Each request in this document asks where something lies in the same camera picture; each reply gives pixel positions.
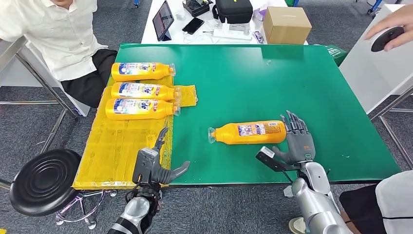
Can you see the black carrying case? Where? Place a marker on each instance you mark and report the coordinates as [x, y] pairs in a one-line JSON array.
[[233, 11]]

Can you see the orange detergent bottle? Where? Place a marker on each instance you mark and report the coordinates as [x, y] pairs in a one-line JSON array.
[[138, 71], [138, 91], [232, 134], [135, 109]]

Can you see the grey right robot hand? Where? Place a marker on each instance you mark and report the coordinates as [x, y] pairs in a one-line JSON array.
[[300, 145]]

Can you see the white table foot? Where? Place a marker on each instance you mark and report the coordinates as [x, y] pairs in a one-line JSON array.
[[288, 192]]

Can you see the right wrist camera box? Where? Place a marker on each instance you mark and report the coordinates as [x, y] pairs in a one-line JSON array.
[[274, 161]]

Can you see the black round stool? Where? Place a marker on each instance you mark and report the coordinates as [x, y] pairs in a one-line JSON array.
[[43, 182]]

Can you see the white side table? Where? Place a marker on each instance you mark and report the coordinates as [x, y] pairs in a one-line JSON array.
[[371, 77]]

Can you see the black smartphone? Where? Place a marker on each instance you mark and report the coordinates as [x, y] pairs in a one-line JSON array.
[[193, 25]]

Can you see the black and white handheld device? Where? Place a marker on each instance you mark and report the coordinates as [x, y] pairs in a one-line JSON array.
[[385, 39]]

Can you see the person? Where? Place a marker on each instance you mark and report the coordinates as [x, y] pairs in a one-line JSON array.
[[61, 35], [387, 206]]

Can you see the blue trolley frame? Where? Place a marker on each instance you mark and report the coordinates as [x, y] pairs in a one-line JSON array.
[[374, 5]]

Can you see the green bin with white print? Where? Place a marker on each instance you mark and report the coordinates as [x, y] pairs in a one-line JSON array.
[[336, 55]]

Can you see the metal table frame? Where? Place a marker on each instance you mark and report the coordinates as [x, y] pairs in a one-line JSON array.
[[392, 105]]

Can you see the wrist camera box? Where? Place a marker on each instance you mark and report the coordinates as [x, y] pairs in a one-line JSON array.
[[145, 164], [274, 161]]

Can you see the steel bench frame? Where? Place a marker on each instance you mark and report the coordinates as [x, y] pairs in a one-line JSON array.
[[9, 51]]

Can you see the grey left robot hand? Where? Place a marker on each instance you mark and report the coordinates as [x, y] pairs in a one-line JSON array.
[[161, 174]]

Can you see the white desk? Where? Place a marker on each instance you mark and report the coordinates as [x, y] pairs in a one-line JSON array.
[[177, 34]]

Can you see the brown cardboard box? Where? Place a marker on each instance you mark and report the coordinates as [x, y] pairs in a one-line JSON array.
[[286, 27]]

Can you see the black open tray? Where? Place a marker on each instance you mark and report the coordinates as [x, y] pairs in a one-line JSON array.
[[197, 8]]

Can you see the dark tablet on stand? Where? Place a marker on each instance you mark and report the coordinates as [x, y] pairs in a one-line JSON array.
[[163, 20]]

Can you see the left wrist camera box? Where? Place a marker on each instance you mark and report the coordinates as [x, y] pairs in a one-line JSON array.
[[145, 164]]

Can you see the small printed packet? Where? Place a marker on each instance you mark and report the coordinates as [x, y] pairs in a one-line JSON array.
[[258, 37]]

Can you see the purple plastic packet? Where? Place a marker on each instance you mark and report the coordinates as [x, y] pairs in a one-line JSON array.
[[259, 15]]

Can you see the white power strip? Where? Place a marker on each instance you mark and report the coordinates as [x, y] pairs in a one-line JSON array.
[[232, 34]]

